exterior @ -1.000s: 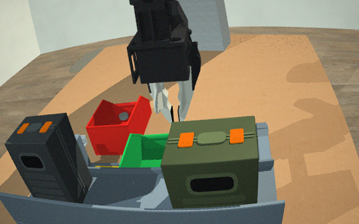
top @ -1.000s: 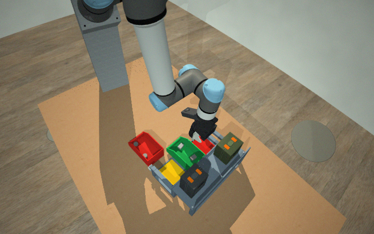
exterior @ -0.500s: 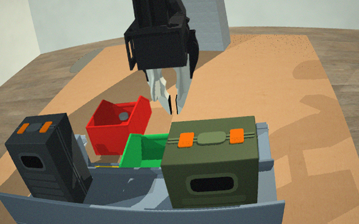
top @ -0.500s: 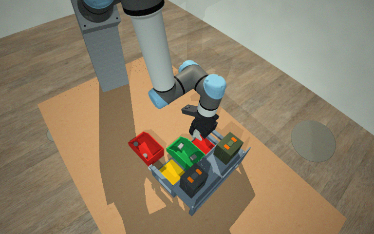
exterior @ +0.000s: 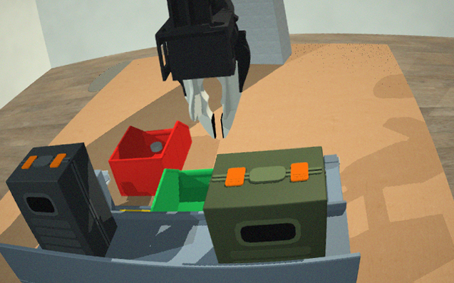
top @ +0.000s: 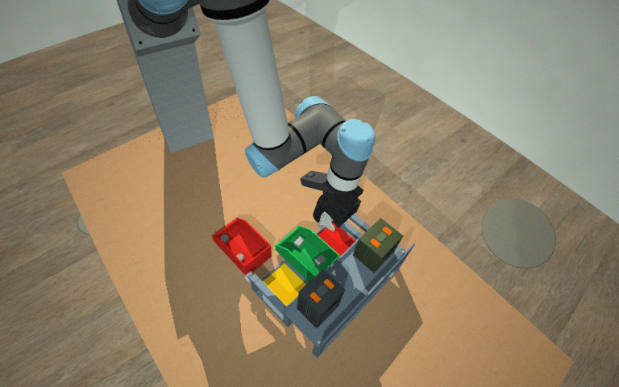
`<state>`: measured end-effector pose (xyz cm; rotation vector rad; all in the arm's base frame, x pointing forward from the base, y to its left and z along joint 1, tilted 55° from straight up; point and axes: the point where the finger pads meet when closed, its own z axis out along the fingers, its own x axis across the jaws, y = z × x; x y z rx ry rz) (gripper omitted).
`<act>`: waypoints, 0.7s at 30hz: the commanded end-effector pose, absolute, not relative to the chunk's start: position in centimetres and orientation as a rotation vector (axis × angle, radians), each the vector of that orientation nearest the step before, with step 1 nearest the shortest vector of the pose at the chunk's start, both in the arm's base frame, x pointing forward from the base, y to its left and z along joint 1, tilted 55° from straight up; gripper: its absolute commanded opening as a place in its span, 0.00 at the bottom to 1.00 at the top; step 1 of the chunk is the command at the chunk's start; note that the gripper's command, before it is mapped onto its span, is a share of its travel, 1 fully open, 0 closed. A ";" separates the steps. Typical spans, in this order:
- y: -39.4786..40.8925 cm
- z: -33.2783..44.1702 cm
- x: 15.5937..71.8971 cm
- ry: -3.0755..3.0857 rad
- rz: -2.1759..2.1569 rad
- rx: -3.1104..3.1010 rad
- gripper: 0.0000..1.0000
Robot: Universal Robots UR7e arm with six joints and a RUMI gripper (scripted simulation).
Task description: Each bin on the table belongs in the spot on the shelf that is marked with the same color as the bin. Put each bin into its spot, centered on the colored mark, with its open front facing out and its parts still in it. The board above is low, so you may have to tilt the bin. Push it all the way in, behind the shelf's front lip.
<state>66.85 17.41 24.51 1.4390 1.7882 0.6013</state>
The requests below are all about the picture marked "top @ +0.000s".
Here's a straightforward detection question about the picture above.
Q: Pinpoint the olive green tool case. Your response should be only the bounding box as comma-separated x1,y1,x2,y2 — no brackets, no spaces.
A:
353,218,403,273

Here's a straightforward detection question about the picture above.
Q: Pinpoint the red bin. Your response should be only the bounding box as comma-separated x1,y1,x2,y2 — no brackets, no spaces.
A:
212,218,272,275

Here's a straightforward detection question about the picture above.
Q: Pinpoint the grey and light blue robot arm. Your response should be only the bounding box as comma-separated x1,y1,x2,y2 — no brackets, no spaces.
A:
128,0,376,194

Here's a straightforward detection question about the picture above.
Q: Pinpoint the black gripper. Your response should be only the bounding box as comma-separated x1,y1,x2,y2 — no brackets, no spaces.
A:
313,179,364,231

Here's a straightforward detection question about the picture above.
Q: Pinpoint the green bin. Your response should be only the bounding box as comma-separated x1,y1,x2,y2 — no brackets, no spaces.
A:
276,226,340,282

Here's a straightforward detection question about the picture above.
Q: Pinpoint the dark grey tool case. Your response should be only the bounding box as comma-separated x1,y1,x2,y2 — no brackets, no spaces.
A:
297,269,345,328

